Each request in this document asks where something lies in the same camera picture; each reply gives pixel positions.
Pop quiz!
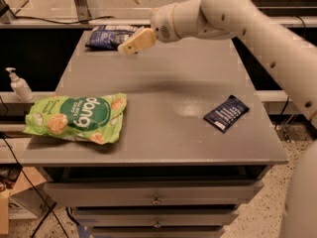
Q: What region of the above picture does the green rice chip bag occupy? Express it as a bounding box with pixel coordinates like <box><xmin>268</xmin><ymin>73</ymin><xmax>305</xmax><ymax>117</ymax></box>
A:
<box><xmin>24</xmin><ymin>93</ymin><xmax>127</xmax><ymax>145</ymax></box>

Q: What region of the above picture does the white pump dispenser bottle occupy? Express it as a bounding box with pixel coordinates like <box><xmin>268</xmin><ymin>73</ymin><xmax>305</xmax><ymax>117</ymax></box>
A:
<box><xmin>6</xmin><ymin>67</ymin><xmax>34</xmax><ymax>102</ymax></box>

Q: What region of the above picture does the blue chip bag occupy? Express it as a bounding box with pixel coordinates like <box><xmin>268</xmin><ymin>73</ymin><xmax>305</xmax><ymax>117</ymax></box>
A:
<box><xmin>85</xmin><ymin>25</ymin><xmax>139</xmax><ymax>51</ymax></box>

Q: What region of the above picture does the grey drawer cabinet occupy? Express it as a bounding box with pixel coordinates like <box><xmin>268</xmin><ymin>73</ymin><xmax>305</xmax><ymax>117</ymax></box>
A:
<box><xmin>20</xmin><ymin>28</ymin><xmax>289</xmax><ymax>238</ymax></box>

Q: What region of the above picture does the small dark blue snack packet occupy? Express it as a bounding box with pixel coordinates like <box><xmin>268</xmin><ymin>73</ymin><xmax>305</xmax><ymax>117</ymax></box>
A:
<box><xmin>203</xmin><ymin>95</ymin><xmax>250</xmax><ymax>133</ymax></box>

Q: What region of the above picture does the cardboard box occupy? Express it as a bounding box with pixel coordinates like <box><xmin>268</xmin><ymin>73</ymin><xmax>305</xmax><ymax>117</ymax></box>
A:
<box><xmin>0</xmin><ymin>167</ymin><xmax>47</xmax><ymax>235</ymax></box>

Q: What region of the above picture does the grey drawer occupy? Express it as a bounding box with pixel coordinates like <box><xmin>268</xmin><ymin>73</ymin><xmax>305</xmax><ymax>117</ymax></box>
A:
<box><xmin>45</xmin><ymin>180</ymin><xmax>264</xmax><ymax>207</ymax></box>
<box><xmin>73</xmin><ymin>207</ymin><xmax>239</xmax><ymax>228</ymax></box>
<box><xmin>91</xmin><ymin>227</ymin><xmax>225</xmax><ymax>238</ymax></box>

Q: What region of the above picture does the left metal bracket post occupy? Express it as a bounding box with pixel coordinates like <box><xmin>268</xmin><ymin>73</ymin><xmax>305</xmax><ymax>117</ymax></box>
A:
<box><xmin>73</xmin><ymin>0</ymin><xmax>90</xmax><ymax>21</ymax></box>

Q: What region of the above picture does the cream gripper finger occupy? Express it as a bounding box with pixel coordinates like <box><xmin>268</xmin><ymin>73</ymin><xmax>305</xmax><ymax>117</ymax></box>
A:
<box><xmin>118</xmin><ymin>27</ymin><xmax>157</xmax><ymax>56</ymax></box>

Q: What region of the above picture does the top grey drawer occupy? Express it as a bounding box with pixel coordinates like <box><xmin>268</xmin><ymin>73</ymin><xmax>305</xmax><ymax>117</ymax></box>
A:
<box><xmin>45</xmin><ymin>180</ymin><xmax>264</xmax><ymax>207</ymax></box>

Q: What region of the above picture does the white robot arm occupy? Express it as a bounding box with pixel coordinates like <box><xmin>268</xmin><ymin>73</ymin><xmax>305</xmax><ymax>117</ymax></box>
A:
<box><xmin>118</xmin><ymin>0</ymin><xmax>317</xmax><ymax>238</ymax></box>

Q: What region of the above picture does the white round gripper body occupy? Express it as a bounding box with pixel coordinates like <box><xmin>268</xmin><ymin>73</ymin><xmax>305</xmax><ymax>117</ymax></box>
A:
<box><xmin>151</xmin><ymin>3</ymin><xmax>180</xmax><ymax>43</ymax></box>

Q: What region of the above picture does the black cable on shelf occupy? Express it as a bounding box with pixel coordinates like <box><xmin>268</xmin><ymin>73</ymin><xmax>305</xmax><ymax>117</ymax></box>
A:
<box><xmin>13</xmin><ymin>15</ymin><xmax>115</xmax><ymax>26</ymax></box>

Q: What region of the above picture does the bottom grey drawer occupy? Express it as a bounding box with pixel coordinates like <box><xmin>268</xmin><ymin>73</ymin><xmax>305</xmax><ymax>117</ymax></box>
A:
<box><xmin>91</xmin><ymin>227</ymin><xmax>225</xmax><ymax>238</ymax></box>

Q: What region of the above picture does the black floor cable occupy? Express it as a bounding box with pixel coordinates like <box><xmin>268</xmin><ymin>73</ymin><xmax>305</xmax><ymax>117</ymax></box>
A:
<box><xmin>0</xmin><ymin>132</ymin><xmax>69</xmax><ymax>238</ymax></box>

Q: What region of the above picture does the grey metal shelf rail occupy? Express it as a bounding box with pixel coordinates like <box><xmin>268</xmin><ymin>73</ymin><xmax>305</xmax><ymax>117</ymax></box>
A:
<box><xmin>0</xmin><ymin>16</ymin><xmax>317</xmax><ymax>29</ymax></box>

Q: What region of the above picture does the middle grey drawer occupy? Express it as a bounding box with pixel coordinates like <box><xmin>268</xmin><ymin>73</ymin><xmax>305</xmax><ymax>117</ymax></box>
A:
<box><xmin>73</xmin><ymin>207</ymin><xmax>239</xmax><ymax>228</ymax></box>

